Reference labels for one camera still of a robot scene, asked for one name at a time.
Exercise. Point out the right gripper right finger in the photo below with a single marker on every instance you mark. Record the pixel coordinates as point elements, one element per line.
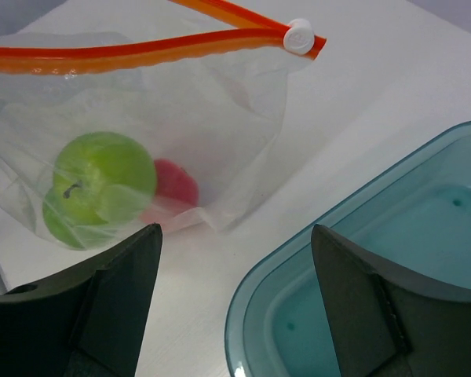
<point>386,319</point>

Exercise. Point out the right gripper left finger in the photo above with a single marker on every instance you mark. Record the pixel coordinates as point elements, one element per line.
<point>86,320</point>

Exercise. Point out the teal plastic bin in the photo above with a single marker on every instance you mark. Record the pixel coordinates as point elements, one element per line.
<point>416,214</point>

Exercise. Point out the red fruit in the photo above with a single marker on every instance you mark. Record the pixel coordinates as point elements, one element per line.
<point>176,192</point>

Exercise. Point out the clear orange zip top bag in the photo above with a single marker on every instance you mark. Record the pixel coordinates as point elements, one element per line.
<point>201,83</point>

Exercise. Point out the smooth green apple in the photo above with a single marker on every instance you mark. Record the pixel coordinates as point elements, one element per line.
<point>104,178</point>

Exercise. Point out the ribbed green fruit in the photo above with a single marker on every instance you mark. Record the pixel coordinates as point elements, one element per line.
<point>67,230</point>

